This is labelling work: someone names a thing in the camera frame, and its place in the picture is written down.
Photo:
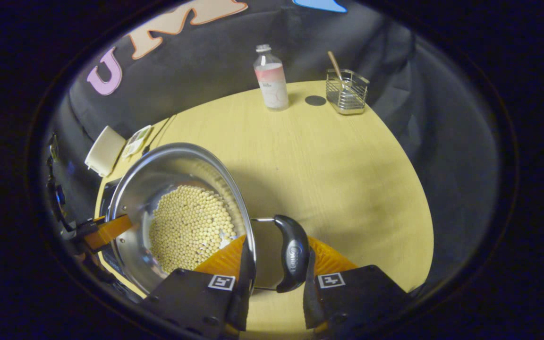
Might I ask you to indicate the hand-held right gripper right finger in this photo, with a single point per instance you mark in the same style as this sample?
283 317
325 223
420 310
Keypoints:
361 293

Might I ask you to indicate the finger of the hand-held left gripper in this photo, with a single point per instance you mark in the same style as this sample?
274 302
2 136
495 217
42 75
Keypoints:
111 230

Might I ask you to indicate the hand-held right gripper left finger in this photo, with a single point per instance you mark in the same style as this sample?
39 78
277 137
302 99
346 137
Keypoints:
191 297

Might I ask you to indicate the black induction cooktop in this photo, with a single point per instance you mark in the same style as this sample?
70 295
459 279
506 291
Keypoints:
107 196

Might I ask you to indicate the pile of yellow beans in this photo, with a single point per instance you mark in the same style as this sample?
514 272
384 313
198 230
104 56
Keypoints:
189 229

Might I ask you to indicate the white toaster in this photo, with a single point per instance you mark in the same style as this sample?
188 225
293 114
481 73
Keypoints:
105 151

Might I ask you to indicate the small white dish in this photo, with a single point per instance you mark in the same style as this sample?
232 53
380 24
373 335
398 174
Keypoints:
137 140

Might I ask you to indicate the black backdrop cloth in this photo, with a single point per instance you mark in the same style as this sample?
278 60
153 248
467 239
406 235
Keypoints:
206 71

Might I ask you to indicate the black round disc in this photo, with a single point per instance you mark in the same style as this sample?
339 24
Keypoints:
315 100

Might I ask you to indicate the clear bottle with pink label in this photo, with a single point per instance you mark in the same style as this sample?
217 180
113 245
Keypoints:
272 82

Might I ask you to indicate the wooden stick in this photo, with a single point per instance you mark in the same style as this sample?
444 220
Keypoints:
334 63

